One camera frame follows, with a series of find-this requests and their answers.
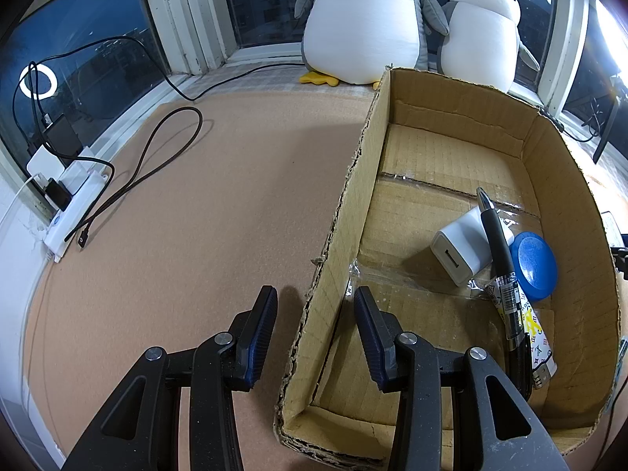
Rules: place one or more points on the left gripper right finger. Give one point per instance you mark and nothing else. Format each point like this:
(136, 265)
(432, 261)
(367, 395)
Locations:
(494, 428)

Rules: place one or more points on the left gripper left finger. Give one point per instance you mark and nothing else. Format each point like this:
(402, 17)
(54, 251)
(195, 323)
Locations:
(137, 427)

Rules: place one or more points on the black gel pen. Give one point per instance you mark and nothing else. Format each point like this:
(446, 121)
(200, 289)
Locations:
(506, 291)

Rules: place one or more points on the patterned white lighter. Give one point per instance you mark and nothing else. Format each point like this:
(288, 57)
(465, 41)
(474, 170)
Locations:
(531, 365)

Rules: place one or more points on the blue round case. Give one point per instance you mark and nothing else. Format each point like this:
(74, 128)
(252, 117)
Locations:
(535, 266)

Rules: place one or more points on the white USB wall charger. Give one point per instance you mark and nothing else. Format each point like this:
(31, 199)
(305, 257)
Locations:
(462, 248)

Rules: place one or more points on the cardboard box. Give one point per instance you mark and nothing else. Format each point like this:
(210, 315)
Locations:
(408, 227)

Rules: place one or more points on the beige carpet mat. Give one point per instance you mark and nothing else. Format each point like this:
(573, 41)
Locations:
(242, 195)

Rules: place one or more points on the white power strip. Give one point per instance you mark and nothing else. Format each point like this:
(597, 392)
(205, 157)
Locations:
(84, 180)

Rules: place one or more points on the white charger brick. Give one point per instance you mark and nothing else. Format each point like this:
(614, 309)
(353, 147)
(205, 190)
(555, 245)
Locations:
(45, 165)

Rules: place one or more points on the black charger brick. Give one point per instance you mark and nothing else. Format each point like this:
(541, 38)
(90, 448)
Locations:
(62, 138)

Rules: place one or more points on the black tripod leg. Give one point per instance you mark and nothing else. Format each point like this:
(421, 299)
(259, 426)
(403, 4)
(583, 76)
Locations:
(606, 131)

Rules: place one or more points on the small plush penguin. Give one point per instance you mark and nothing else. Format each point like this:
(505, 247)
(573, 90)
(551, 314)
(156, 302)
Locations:
(483, 44)

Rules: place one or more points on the large plush penguin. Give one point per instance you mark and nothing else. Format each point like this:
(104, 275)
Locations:
(353, 41)

